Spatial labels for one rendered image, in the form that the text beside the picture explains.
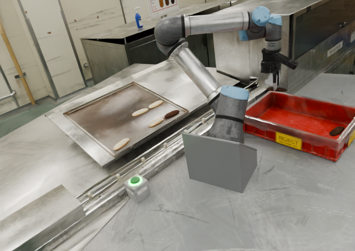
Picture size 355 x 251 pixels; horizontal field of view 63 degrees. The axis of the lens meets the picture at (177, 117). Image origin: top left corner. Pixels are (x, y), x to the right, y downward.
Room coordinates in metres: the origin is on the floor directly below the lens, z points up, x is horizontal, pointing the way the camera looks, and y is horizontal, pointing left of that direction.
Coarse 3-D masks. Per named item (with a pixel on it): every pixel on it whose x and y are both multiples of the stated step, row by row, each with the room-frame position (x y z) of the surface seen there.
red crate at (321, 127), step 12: (276, 108) 1.41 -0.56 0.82; (276, 120) 1.28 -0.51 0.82; (288, 120) 1.26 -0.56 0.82; (300, 120) 1.24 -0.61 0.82; (312, 120) 1.23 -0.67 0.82; (324, 120) 1.21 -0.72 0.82; (252, 132) 1.20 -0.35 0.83; (264, 132) 1.14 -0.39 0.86; (312, 132) 1.13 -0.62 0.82; (324, 132) 1.11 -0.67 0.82; (324, 156) 0.93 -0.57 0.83; (336, 156) 0.91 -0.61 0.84
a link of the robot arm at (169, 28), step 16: (176, 16) 1.25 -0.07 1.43; (192, 16) 1.26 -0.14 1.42; (208, 16) 1.24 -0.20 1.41; (224, 16) 1.23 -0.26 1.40; (240, 16) 1.22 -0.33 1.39; (256, 16) 1.20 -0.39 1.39; (160, 32) 1.25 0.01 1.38; (176, 32) 1.22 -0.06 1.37; (192, 32) 1.23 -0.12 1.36; (208, 32) 1.24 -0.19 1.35; (256, 32) 1.26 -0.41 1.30
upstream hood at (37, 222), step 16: (48, 192) 0.91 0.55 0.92; (64, 192) 0.89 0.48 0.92; (32, 208) 0.83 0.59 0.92; (48, 208) 0.82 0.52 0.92; (64, 208) 0.80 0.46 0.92; (80, 208) 0.80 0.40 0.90; (0, 224) 0.78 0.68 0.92; (16, 224) 0.77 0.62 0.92; (32, 224) 0.75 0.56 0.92; (48, 224) 0.74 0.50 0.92; (64, 224) 0.76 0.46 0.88; (0, 240) 0.70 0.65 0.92; (16, 240) 0.69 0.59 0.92; (32, 240) 0.69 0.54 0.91; (48, 240) 0.72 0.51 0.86
